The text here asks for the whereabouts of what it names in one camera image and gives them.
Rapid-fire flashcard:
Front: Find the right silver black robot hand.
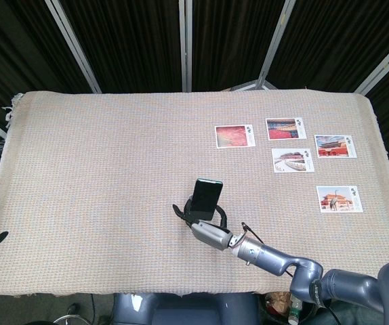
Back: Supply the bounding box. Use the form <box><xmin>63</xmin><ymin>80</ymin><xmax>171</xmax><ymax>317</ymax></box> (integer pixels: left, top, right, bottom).
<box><xmin>171</xmin><ymin>198</ymin><xmax>234</xmax><ymax>252</ymax></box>

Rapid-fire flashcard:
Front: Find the black smartphone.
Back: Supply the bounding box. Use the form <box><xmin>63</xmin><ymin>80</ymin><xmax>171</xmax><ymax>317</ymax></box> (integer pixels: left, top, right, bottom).
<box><xmin>191</xmin><ymin>177</ymin><xmax>224</xmax><ymax>221</ymax></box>

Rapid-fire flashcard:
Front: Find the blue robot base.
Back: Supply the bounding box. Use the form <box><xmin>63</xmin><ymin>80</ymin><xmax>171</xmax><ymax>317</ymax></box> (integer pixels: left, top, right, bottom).
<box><xmin>112</xmin><ymin>292</ymin><xmax>260</xmax><ymax>325</ymax></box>

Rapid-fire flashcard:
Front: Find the brown snack bag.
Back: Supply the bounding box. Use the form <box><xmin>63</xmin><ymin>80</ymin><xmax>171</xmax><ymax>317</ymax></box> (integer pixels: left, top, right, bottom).
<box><xmin>264</xmin><ymin>292</ymin><xmax>291</xmax><ymax>315</ymax></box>

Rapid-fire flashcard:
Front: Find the snowy palace postcard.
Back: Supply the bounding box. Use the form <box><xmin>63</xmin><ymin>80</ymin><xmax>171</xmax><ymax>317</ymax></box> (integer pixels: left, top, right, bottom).
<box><xmin>270</xmin><ymin>147</ymin><xmax>316</xmax><ymax>174</ymax></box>

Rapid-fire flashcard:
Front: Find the plastic bottle with green label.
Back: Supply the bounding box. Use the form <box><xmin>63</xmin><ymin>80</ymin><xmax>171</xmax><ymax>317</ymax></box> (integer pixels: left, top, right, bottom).
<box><xmin>287</xmin><ymin>293</ymin><xmax>304</xmax><ymax>325</ymax></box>

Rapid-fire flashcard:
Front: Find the beige woven tablecloth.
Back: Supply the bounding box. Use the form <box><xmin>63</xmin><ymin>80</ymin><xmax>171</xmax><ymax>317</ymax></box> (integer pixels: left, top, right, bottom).
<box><xmin>0</xmin><ymin>89</ymin><xmax>389</xmax><ymax>299</ymax></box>

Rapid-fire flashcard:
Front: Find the dark red building postcard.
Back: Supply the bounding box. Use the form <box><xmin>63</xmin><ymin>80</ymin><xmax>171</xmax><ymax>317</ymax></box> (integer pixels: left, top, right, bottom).
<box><xmin>265</xmin><ymin>116</ymin><xmax>308</xmax><ymax>141</ymax></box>

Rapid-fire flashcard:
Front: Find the palace and crane statue postcard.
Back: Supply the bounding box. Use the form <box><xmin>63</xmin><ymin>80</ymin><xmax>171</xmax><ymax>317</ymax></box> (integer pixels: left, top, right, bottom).
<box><xmin>316</xmin><ymin>185</ymin><xmax>364</xmax><ymax>214</ymax></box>

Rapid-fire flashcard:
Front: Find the blue sky palace postcard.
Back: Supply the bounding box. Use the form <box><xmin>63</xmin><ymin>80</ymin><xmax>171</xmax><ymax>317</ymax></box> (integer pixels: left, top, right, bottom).
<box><xmin>313</xmin><ymin>134</ymin><xmax>357</xmax><ymax>159</ymax></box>

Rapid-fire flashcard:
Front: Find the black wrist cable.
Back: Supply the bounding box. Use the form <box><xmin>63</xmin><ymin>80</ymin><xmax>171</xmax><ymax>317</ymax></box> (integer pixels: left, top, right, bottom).
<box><xmin>241</xmin><ymin>221</ymin><xmax>267</xmax><ymax>245</ymax></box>

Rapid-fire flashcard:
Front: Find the red photo postcard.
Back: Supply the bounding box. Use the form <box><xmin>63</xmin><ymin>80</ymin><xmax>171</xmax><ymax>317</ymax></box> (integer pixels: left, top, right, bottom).
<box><xmin>214</xmin><ymin>124</ymin><xmax>257</xmax><ymax>150</ymax></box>

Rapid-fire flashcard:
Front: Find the chrome stool ring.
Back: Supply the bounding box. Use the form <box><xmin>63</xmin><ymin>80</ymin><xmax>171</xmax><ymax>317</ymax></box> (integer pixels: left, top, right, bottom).
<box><xmin>52</xmin><ymin>313</ymin><xmax>81</xmax><ymax>325</ymax></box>

